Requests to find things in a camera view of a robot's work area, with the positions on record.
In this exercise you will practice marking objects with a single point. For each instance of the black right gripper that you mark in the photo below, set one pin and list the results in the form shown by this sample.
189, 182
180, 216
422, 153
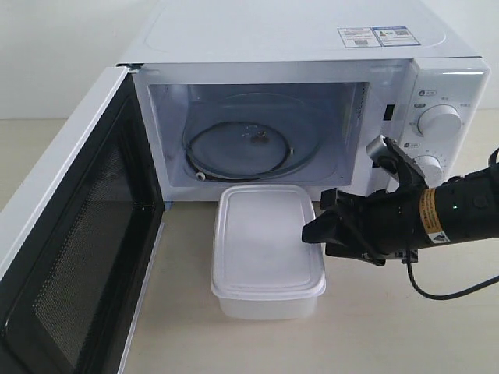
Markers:
381, 226

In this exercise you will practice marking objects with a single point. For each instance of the white plastic lidded container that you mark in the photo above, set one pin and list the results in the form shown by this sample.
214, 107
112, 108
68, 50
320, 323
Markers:
261, 268

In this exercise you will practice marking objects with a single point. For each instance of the white microwave door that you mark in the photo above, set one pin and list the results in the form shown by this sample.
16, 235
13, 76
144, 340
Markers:
78, 238

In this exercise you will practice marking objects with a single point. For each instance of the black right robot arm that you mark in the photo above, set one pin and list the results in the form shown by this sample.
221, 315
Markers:
463, 209

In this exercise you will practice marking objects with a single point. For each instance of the glass microwave turntable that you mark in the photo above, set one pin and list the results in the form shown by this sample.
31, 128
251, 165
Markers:
251, 136

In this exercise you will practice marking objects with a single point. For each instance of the white microwave oven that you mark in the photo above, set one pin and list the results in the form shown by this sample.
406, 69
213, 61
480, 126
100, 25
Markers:
196, 51

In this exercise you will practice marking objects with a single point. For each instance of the white lower control knob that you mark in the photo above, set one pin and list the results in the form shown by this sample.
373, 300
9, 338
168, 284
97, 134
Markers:
431, 168

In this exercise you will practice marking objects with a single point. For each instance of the white control knob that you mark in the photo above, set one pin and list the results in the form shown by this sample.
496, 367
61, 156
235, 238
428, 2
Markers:
431, 168
439, 123

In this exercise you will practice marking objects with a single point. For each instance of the white upper control knob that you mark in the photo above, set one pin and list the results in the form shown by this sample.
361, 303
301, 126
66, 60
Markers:
439, 123

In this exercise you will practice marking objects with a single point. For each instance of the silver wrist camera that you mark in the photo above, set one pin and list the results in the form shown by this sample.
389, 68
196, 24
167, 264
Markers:
378, 150

